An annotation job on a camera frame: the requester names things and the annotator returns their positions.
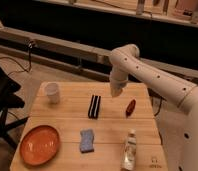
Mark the white paper cup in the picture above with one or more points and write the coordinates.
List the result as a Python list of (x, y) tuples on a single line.
[(52, 92)]

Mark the red brown oblong object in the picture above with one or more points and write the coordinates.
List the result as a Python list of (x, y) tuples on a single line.
[(130, 108)]

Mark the black white striped block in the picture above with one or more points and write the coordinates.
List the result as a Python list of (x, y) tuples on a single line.
[(94, 107)]

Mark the grey metal rail beam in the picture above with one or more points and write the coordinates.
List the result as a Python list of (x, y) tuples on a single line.
[(86, 52)]

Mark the orange plate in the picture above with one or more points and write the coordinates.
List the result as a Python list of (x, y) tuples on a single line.
[(39, 145)]

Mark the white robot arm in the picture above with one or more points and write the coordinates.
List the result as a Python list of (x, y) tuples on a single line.
[(126, 61)]

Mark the black office chair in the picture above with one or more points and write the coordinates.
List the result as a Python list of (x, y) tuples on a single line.
[(8, 99)]

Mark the white squeeze tube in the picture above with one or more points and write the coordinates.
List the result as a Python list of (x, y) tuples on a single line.
[(128, 161)]

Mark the blue sponge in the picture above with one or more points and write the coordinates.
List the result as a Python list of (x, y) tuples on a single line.
[(87, 139)]

